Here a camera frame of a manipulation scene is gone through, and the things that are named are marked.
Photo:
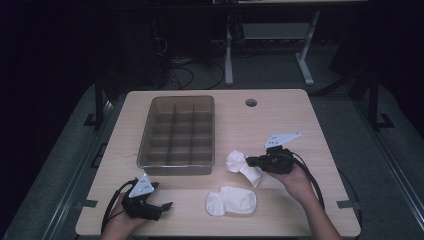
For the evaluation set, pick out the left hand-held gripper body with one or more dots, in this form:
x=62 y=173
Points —
x=140 y=208

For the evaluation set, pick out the aluminium floor rail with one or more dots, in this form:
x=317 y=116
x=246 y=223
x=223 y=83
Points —
x=393 y=166
x=76 y=176

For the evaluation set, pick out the white metal desk frame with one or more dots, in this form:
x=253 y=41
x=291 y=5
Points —
x=228 y=66

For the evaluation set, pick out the white sock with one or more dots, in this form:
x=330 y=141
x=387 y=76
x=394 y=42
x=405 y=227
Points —
x=231 y=201
x=236 y=163

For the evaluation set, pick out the person's left hand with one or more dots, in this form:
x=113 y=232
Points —
x=118 y=226

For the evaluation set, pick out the person's right hand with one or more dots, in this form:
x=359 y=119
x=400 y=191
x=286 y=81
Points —
x=296 y=185

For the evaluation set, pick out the translucent brown divided storage box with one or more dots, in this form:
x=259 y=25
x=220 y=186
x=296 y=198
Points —
x=180 y=133

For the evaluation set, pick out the black metal stand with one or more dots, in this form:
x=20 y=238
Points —
x=99 y=100
x=373 y=100

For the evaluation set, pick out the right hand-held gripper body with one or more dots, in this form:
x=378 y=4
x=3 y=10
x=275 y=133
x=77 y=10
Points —
x=276 y=161

